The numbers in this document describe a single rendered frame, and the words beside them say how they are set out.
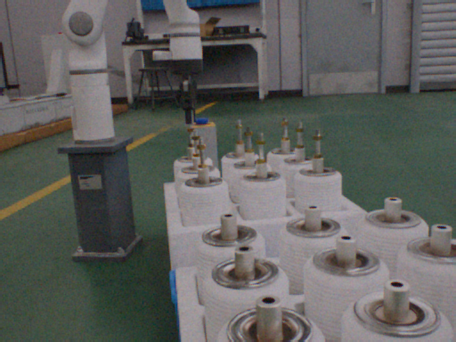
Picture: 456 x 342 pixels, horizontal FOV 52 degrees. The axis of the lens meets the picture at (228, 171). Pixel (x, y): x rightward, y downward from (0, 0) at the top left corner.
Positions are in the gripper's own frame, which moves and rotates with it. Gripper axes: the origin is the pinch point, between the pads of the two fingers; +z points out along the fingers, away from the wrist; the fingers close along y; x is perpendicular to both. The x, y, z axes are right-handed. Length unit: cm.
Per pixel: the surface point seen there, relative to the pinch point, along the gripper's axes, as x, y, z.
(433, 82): -254, 455, 20
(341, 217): -30.6, -27.1, 17.3
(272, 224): -17.0, -29.3, 17.4
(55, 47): 146, 325, -33
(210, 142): -4.1, 14.2, 8.2
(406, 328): -24, -78, 10
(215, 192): -6.4, -27.7, 11.1
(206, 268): -6, -57, 13
